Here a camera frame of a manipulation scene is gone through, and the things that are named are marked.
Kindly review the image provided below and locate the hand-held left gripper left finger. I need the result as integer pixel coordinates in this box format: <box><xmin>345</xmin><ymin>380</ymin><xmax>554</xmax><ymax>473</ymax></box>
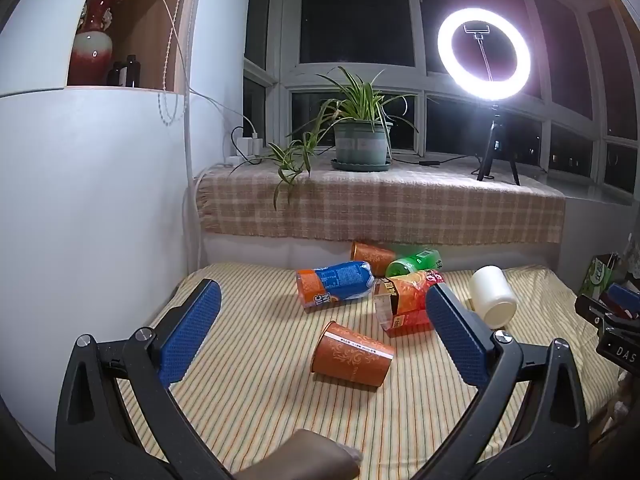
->
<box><xmin>55</xmin><ymin>278</ymin><xmax>236</xmax><ymax>480</ymax></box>

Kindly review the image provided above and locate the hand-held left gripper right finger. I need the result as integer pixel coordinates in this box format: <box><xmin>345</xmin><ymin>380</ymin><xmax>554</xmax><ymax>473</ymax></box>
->
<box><xmin>410</xmin><ymin>282</ymin><xmax>592</xmax><ymax>480</ymax></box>

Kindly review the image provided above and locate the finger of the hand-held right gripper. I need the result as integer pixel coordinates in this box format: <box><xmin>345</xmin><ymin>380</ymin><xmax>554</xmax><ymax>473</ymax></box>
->
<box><xmin>575</xmin><ymin>282</ymin><xmax>640</xmax><ymax>325</ymax></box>

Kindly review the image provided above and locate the orange patterned paper cup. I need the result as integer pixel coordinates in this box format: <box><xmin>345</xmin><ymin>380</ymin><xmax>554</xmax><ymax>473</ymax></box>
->
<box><xmin>310</xmin><ymin>320</ymin><xmax>396</xmax><ymax>388</ymax></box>
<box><xmin>349</xmin><ymin>240</ymin><xmax>397</xmax><ymax>277</ymax></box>

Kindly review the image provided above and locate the white cup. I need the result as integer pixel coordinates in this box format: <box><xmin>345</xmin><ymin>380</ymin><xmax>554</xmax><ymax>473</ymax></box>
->
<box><xmin>469</xmin><ymin>265</ymin><xmax>518</xmax><ymax>329</ymax></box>

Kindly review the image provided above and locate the green paper bag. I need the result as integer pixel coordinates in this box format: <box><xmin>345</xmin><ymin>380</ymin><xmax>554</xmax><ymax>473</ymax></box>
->
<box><xmin>580</xmin><ymin>254</ymin><xmax>626</xmax><ymax>296</ymax></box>

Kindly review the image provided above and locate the red orange snack box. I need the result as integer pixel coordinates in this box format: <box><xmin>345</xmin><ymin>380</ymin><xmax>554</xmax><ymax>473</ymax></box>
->
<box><xmin>373</xmin><ymin>269</ymin><xmax>446</xmax><ymax>337</ymax></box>

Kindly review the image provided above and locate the blue and orange can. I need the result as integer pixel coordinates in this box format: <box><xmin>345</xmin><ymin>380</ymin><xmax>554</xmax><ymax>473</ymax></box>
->
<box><xmin>296</xmin><ymin>260</ymin><xmax>376</xmax><ymax>311</ymax></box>

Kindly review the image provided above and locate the plaid cloth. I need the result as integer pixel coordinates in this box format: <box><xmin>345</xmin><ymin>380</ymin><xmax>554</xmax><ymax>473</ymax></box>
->
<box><xmin>196</xmin><ymin>162</ymin><xmax>566</xmax><ymax>246</ymax></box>

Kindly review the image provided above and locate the brown cloth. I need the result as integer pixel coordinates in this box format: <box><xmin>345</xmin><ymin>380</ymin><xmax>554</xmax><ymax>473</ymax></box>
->
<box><xmin>232</xmin><ymin>430</ymin><xmax>363</xmax><ymax>480</ymax></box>

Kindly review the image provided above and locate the black tripod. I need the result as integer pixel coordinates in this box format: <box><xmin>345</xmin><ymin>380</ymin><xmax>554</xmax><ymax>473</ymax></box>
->
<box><xmin>476</xmin><ymin>104</ymin><xmax>521</xmax><ymax>187</ymax></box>

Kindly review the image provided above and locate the green pot saucer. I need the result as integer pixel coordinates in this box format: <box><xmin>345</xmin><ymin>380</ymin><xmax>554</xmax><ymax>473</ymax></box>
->
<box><xmin>330</xmin><ymin>157</ymin><xmax>393</xmax><ymax>172</ymax></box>

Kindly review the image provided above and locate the green flower pot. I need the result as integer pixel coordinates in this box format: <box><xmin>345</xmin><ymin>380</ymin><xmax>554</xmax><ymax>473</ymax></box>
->
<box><xmin>333</xmin><ymin>121</ymin><xmax>391</xmax><ymax>165</ymax></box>

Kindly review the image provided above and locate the spider plant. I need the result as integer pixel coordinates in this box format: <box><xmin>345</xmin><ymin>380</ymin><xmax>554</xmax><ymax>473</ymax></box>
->
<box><xmin>230</xmin><ymin>66</ymin><xmax>418</xmax><ymax>211</ymax></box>

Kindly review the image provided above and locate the red and white vase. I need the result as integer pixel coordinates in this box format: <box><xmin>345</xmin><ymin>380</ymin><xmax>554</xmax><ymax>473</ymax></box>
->
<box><xmin>68</xmin><ymin>0</ymin><xmax>123</xmax><ymax>87</ymax></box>

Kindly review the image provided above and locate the black cable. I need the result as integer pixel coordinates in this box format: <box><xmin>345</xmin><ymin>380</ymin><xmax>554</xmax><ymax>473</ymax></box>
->
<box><xmin>392</xmin><ymin>154</ymin><xmax>482</xmax><ymax>167</ymax></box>

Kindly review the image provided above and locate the ring light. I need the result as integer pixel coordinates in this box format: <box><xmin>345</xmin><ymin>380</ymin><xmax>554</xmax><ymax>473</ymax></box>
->
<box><xmin>437</xmin><ymin>7</ymin><xmax>532</xmax><ymax>96</ymax></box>

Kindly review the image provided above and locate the white beaded cord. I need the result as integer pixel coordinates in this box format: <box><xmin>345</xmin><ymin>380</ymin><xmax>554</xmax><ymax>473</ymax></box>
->
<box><xmin>159</xmin><ymin>0</ymin><xmax>195</xmax><ymax>124</ymax></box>

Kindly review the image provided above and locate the white cable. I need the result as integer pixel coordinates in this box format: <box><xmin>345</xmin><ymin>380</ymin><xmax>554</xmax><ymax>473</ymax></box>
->
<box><xmin>139</xmin><ymin>0</ymin><xmax>256</xmax><ymax>138</ymax></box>

